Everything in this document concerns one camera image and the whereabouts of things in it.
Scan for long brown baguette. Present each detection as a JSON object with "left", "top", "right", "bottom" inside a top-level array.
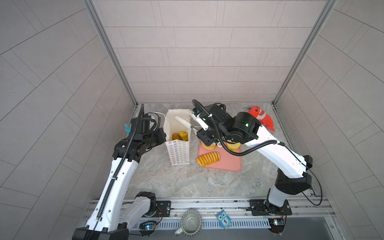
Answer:
[{"left": 172, "top": 133, "right": 183, "bottom": 141}]

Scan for blue owl figurine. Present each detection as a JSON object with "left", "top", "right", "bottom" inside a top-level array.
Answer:
[{"left": 216, "top": 210, "right": 232, "bottom": 230}]

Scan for ring shaped bread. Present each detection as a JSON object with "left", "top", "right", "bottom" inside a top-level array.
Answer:
[{"left": 201, "top": 142, "right": 217, "bottom": 151}]

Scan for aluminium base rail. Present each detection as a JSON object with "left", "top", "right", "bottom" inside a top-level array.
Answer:
[{"left": 80, "top": 196, "right": 334, "bottom": 223}]

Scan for teal bottle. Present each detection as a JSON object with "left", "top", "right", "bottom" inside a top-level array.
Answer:
[{"left": 124, "top": 124, "right": 131, "bottom": 135}]

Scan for cut yellow bread roll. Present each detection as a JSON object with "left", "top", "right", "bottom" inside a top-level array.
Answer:
[{"left": 226, "top": 143, "right": 241, "bottom": 152}]

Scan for right circuit board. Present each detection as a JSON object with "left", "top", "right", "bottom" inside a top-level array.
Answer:
[{"left": 268, "top": 218, "right": 286, "bottom": 235}]

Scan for red plush fish toy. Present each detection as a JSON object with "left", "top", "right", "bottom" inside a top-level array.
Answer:
[{"left": 248, "top": 106, "right": 275, "bottom": 132}]

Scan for dark orange oval bread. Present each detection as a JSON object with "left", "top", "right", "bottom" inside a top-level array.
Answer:
[{"left": 179, "top": 131, "right": 189, "bottom": 142}]

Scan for left green circuit board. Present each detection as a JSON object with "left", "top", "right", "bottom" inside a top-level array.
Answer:
[{"left": 139, "top": 221, "right": 158, "bottom": 237}]

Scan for white printed paper bag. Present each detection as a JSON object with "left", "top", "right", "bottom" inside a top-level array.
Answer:
[{"left": 153, "top": 109, "right": 192, "bottom": 166}]

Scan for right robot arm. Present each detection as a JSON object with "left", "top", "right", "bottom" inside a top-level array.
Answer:
[{"left": 191, "top": 100, "right": 315, "bottom": 215}]

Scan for pink plastic tray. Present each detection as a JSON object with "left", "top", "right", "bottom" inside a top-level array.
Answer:
[{"left": 198, "top": 141, "right": 242, "bottom": 172}]

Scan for metal fluted cup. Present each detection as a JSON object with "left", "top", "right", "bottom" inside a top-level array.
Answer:
[{"left": 175, "top": 210, "right": 203, "bottom": 238}]

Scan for ridged yellow bread loaf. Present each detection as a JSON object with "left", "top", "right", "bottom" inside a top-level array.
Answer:
[{"left": 197, "top": 152, "right": 220, "bottom": 167}]

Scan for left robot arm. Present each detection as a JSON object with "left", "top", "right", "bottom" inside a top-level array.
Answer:
[{"left": 72, "top": 106, "right": 166, "bottom": 240}]

